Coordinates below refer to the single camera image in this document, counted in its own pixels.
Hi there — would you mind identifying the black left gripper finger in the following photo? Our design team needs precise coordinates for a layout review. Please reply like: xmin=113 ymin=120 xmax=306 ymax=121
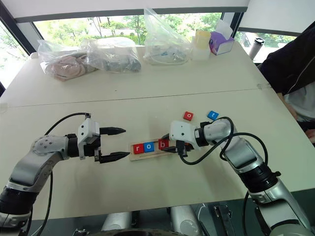
xmin=99 ymin=126 xmax=127 ymax=137
xmin=99 ymin=151 xmax=130 ymax=164

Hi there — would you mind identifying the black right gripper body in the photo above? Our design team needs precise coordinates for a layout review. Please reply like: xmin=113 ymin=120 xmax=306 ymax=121
xmin=172 ymin=139 xmax=195 ymax=157

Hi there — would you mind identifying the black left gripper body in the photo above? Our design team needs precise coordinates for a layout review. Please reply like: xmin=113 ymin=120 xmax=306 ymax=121
xmin=83 ymin=134 xmax=103 ymax=163

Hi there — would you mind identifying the red letter b block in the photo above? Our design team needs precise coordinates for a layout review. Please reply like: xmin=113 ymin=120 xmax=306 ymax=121
xmin=157 ymin=139 xmax=171 ymax=151

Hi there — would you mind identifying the wooden letter tray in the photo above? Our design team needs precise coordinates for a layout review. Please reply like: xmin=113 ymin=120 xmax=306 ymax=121
xmin=129 ymin=141 xmax=178 ymax=162

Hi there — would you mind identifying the blue letter t block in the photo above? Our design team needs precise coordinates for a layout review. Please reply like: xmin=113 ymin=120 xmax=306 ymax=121
xmin=206 ymin=110 xmax=220 ymax=121

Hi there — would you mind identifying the silver rounded robot body part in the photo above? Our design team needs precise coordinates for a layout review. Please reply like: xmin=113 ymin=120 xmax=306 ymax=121
xmin=101 ymin=211 xmax=133 ymax=232
xmin=170 ymin=205 xmax=200 ymax=235

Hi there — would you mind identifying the person's bare hand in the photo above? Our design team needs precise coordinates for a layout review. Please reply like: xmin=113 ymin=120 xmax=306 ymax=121
xmin=305 ymin=129 xmax=315 ymax=144

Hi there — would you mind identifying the plastic bag with grey items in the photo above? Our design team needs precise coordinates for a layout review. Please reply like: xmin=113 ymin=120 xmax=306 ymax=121
xmin=81 ymin=37 xmax=142 ymax=74

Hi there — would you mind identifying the plastic bag with pink cloth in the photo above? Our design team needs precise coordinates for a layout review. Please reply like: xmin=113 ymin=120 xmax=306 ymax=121
xmin=36 ymin=38 xmax=99 ymax=81

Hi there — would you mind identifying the white translucent container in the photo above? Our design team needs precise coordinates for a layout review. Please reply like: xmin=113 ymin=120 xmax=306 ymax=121
xmin=191 ymin=36 xmax=211 ymax=61

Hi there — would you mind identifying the pale yellow plastic cup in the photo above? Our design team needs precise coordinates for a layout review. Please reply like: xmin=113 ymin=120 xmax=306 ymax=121
xmin=194 ymin=29 xmax=212 ymax=50

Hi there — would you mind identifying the purple tissue box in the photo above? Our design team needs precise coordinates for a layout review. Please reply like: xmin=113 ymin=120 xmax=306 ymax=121
xmin=208 ymin=20 xmax=235 ymax=56

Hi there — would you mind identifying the white tumbler with black lid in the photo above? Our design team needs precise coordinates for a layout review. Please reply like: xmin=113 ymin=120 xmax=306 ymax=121
xmin=248 ymin=37 xmax=265 ymax=60

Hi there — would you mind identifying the person in black jacket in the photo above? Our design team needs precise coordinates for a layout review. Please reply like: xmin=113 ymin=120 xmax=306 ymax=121
xmin=259 ymin=24 xmax=315 ymax=133

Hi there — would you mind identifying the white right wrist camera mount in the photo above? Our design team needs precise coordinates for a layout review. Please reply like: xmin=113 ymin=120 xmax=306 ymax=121
xmin=169 ymin=120 xmax=198 ymax=146

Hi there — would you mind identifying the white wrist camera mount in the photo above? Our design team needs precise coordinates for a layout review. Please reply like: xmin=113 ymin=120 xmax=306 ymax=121
xmin=169 ymin=120 xmax=198 ymax=146
xmin=77 ymin=118 xmax=100 ymax=160

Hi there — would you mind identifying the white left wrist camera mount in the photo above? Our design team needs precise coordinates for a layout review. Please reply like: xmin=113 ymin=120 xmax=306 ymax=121
xmin=77 ymin=118 xmax=100 ymax=160

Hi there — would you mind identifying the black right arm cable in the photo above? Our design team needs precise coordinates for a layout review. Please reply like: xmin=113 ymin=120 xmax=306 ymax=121
xmin=177 ymin=116 xmax=269 ymax=166

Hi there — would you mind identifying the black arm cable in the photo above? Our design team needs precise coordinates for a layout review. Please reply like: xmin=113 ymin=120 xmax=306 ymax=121
xmin=39 ymin=112 xmax=91 ymax=234
xmin=177 ymin=116 xmax=269 ymax=166

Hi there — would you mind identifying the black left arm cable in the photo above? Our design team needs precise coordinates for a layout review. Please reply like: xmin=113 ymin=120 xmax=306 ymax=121
xmin=39 ymin=112 xmax=91 ymax=234

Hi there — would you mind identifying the black metal bracket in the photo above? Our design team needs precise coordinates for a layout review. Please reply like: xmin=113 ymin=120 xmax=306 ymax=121
xmin=213 ymin=204 xmax=234 ymax=233

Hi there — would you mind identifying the clear bag with white cables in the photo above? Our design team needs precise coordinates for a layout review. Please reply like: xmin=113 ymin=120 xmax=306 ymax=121
xmin=143 ymin=7 xmax=193 ymax=66

